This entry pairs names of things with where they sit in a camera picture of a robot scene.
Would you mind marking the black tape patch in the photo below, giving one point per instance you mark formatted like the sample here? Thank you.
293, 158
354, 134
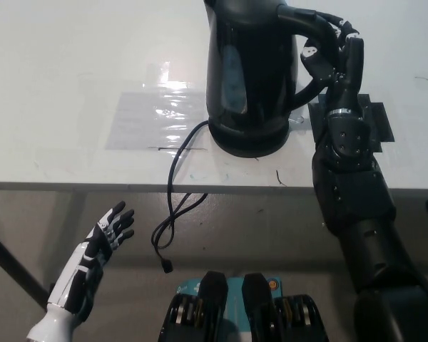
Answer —
378, 121

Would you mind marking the black electric kettle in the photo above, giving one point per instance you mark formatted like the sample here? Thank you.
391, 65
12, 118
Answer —
249, 71

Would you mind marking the round black kettle base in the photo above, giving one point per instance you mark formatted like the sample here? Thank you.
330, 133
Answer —
249, 154

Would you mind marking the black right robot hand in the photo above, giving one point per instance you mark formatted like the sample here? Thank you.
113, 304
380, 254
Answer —
353, 78

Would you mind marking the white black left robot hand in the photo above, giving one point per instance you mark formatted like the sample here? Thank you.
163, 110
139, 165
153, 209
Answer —
71, 278

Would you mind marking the clear plastic sheet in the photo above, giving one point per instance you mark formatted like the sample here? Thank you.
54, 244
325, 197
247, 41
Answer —
153, 121

